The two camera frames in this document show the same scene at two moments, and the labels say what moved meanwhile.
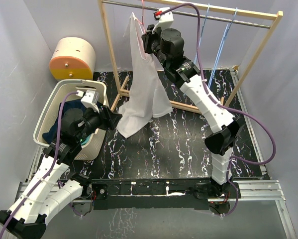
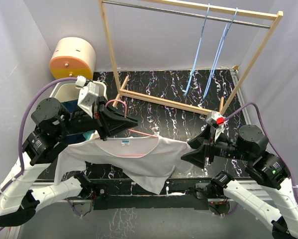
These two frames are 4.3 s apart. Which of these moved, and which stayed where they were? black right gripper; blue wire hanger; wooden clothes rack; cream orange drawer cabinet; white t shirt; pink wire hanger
Moved: pink wire hanger; black right gripper; white t shirt
Stayed: blue wire hanger; wooden clothes rack; cream orange drawer cabinet
